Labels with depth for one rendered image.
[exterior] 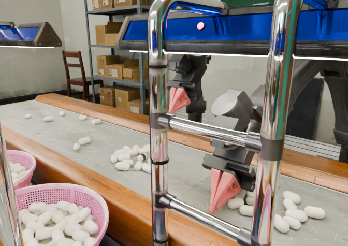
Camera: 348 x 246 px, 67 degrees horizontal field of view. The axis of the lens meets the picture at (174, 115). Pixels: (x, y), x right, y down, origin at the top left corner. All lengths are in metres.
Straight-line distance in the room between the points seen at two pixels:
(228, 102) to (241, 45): 0.14
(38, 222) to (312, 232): 0.49
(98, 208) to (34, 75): 4.88
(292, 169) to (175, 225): 0.36
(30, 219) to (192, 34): 0.45
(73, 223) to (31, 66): 4.87
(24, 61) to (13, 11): 0.82
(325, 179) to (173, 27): 0.48
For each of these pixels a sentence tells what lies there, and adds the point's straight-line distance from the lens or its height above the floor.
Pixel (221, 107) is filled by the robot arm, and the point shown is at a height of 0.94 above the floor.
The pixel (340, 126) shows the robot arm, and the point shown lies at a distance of 0.89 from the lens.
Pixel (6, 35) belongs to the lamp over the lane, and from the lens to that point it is 1.12.
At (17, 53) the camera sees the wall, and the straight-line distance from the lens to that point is 5.25.
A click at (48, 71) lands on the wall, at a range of 5.45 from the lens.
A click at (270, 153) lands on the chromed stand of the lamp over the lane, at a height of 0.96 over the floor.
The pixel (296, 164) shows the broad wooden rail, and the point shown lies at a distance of 0.73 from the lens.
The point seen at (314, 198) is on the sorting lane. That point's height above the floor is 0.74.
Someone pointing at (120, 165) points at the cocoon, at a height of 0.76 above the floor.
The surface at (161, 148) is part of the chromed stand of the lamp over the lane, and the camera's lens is 0.35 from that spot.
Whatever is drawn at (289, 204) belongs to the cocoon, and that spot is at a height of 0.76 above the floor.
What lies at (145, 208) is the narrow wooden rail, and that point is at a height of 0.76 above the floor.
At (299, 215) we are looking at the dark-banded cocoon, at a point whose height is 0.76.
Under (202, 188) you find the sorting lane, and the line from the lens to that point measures 0.61.
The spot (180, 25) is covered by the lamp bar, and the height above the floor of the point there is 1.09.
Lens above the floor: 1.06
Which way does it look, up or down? 16 degrees down
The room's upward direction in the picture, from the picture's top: straight up
